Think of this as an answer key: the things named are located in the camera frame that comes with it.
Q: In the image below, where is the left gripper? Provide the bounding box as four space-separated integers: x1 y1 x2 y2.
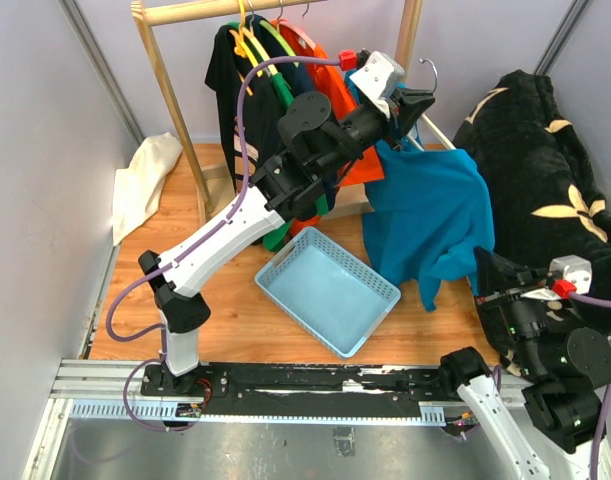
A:
316 87 436 179

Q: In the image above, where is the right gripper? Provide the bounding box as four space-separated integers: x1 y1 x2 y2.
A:
473 243 551 373

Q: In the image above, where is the white plastic hanger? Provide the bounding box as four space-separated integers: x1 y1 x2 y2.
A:
396 55 456 150

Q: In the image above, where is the teal blue t shirt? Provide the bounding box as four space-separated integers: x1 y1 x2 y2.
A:
362 139 495 312

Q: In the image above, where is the orange t shirt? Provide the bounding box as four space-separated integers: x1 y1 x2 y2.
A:
280 44 385 235

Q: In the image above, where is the pink plastic hanger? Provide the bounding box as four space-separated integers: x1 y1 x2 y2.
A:
272 11 320 57

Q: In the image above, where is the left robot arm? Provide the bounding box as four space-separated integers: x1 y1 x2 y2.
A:
139 87 435 396

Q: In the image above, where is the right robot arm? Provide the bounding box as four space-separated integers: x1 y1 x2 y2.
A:
437 247 611 479

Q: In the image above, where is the navy blue t shirt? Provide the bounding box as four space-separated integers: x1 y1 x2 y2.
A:
249 17 339 211

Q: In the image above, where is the lime green hanger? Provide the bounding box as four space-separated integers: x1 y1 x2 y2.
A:
248 0 296 57

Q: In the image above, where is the yellow hanger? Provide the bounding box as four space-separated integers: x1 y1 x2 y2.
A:
228 0 262 67

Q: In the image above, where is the green t shirt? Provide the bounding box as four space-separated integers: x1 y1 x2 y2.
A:
224 20 330 252

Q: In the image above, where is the black printed t shirt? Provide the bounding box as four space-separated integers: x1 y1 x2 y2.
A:
205 23 253 191

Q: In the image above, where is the black floral blanket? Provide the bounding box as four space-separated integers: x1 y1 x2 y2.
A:
453 70 611 300

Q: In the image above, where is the light blue plastic basket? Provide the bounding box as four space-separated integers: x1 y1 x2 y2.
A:
255 227 401 360

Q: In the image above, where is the wooden clothes rack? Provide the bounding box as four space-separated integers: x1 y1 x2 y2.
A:
130 0 424 244

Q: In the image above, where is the cream white cloth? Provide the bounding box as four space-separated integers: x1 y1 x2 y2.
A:
112 132 183 246

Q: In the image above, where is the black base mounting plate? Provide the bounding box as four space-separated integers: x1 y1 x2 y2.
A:
140 363 460 420

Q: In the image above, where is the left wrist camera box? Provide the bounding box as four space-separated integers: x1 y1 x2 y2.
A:
348 51 405 119

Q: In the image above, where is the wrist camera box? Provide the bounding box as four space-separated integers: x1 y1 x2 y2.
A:
348 51 405 119
521 255 592 301

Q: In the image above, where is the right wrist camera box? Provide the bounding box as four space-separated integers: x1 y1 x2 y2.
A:
521 255 592 301

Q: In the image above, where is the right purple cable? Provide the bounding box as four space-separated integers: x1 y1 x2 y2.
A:
567 292 611 480

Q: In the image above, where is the purple cable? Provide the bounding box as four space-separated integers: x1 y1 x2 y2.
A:
104 54 344 434
567 292 611 480

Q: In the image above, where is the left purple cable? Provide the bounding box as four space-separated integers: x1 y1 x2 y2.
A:
104 54 344 434

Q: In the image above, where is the aluminium rail frame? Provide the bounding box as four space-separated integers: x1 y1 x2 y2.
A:
22 357 611 480

